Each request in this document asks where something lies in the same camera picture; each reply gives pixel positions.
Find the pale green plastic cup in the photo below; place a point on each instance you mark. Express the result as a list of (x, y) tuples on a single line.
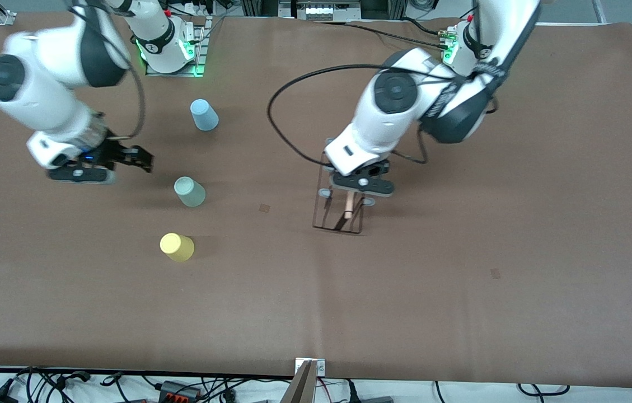
[(190, 192)]

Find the yellow plastic cup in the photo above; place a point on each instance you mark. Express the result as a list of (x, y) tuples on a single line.
[(177, 247)]

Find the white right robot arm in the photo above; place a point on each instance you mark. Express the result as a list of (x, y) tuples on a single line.
[(41, 95)]

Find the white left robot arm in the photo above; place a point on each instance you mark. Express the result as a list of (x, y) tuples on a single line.
[(399, 89)]

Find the light blue plastic cup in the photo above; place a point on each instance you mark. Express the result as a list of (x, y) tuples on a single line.
[(204, 115)]

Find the brown table cover sheet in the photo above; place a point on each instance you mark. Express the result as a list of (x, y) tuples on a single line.
[(405, 308)]

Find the white power strip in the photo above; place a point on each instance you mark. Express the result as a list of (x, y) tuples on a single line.
[(198, 8)]

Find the grey connector box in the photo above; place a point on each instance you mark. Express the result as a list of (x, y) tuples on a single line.
[(321, 11)]

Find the black orange connector box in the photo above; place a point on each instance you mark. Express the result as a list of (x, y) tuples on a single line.
[(178, 389)]

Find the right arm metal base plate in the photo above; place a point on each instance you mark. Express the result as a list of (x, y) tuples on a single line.
[(200, 45)]

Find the small metal bracket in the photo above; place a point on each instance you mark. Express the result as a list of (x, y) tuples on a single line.
[(320, 366)]

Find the aluminium camera pole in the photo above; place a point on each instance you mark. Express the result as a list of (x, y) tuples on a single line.
[(302, 389)]

